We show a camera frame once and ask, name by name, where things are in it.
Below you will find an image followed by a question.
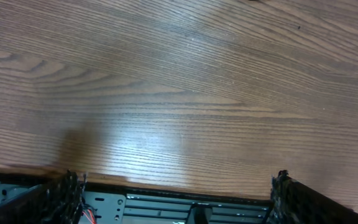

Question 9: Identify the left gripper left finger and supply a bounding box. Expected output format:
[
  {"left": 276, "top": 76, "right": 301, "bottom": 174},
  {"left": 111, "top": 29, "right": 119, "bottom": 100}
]
[{"left": 0, "top": 171, "right": 86, "bottom": 224}]

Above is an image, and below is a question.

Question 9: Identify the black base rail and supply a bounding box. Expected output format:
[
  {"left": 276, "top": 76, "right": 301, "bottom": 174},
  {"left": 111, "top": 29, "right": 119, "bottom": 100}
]
[{"left": 0, "top": 179, "right": 273, "bottom": 224}]

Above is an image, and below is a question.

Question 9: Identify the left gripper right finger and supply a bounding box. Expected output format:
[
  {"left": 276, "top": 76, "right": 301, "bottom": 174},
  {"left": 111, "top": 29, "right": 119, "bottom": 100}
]
[{"left": 266, "top": 170, "right": 358, "bottom": 224}]

